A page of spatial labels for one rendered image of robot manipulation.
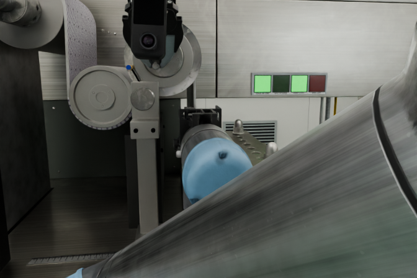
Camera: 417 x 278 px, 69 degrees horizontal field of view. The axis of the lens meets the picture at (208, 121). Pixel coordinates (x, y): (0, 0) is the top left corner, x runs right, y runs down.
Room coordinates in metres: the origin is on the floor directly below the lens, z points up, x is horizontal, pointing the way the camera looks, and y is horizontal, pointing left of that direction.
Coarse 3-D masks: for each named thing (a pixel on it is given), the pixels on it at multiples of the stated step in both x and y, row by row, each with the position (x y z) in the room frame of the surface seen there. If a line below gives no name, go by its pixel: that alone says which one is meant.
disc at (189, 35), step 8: (184, 32) 0.60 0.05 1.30; (192, 40) 0.61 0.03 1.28; (128, 48) 0.59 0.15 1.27; (192, 48) 0.61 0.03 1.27; (128, 56) 0.59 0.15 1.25; (200, 56) 0.61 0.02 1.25; (128, 64) 0.59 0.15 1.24; (200, 64) 0.61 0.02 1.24; (128, 72) 0.59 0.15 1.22; (136, 72) 0.59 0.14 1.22; (192, 72) 0.61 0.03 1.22; (136, 80) 0.59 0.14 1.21; (184, 80) 0.60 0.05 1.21; (192, 80) 0.61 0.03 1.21; (160, 88) 0.60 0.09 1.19; (168, 88) 0.60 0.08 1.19; (176, 88) 0.60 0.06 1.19; (184, 88) 0.60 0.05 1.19
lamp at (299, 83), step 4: (292, 76) 0.97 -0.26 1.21; (296, 76) 0.97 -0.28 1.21; (300, 76) 0.98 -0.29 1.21; (304, 76) 0.98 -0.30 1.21; (292, 80) 0.97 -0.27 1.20; (296, 80) 0.97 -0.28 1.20; (300, 80) 0.98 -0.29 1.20; (304, 80) 0.98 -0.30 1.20; (292, 84) 0.97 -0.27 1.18; (296, 84) 0.97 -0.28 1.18; (300, 84) 0.98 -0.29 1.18; (304, 84) 0.98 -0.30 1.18; (292, 88) 0.97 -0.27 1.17; (296, 88) 0.97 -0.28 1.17; (300, 88) 0.98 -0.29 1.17; (304, 88) 0.98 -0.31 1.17
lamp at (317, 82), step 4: (312, 76) 0.98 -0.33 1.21; (316, 76) 0.98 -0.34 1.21; (320, 76) 0.98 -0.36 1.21; (324, 76) 0.99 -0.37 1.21; (312, 80) 0.98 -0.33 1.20; (316, 80) 0.98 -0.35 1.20; (320, 80) 0.98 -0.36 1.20; (324, 80) 0.99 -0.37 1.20; (312, 84) 0.98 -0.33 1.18; (316, 84) 0.98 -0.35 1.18; (320, 84) 0.98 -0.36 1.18; (324, 84) 0.99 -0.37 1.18; (312, 88) 0.98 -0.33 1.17; (316, 88) 0.98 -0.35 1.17; (320, 88) 0.98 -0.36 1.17; (324, 88) 0.99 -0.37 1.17
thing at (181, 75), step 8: (184, 40) 0.60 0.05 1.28; (184, 48) 0.60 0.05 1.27; (184, 56) 0.60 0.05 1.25; (192, 56) 0.60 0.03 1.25; (136, 64) 0.59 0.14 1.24; (184, 64) 0.60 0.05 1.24; (192, 64) 0.60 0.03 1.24; (144, 72) 0.59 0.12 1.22; (184, 72) 0.60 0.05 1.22; (144, 80) 0.59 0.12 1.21; (152, 80) 0.59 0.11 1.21; (160, 80) 0.59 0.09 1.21; (168, 80) 0.60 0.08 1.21; (176, 80) 0.60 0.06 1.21
